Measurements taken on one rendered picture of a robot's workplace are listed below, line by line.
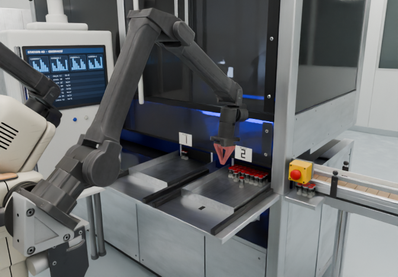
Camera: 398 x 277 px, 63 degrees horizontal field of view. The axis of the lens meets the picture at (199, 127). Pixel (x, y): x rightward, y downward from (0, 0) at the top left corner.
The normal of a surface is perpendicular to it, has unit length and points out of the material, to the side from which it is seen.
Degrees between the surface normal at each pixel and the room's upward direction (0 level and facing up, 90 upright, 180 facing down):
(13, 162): 90
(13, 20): 90
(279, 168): 90
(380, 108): 90
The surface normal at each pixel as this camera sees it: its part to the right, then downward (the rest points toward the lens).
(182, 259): -0.64, 0.20
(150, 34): 0.70, 0.31
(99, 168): 0.80, 0.15
